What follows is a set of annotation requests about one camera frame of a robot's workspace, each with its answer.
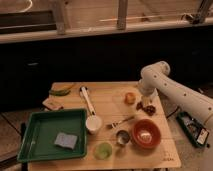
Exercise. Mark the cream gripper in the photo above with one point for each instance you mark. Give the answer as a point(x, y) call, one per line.
point(147, 100)

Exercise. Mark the small orange apple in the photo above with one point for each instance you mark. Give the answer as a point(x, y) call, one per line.
point(130, 98)

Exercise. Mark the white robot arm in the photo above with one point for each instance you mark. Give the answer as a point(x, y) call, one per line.
point(155, 77)

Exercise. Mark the small metal cup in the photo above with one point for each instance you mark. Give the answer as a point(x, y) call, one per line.
point(122, 137)

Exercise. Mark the white paper cup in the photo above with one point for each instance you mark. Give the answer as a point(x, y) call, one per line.
point(93, 124)

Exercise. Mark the green plastic cup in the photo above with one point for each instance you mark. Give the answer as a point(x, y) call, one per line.
point(103, 151)

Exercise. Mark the bunch of dark grapes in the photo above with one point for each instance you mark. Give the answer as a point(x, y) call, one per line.
point(149, 110)

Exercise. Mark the red bowl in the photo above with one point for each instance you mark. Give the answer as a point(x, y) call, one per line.
point(146, 134)

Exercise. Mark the green bin with items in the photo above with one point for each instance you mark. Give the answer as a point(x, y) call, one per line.
point(196, 132)

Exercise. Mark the green plastic tray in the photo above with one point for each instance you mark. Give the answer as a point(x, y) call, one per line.
point(41, 132)

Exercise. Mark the white handled utensil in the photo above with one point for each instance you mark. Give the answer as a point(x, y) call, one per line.
point(85, 95)

